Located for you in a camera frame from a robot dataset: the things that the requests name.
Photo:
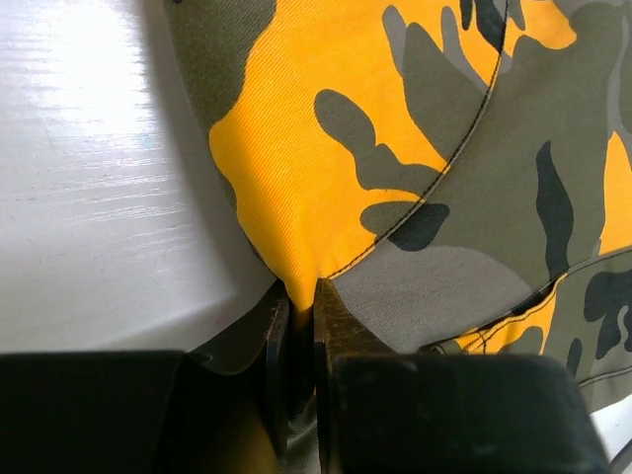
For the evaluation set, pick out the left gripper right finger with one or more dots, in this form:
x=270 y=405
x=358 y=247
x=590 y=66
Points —
x=381 y=412

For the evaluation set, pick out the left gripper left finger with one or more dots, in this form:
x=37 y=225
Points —
x=219 y=408

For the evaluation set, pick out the camouflage garment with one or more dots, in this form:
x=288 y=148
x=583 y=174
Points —
x=457 y=173

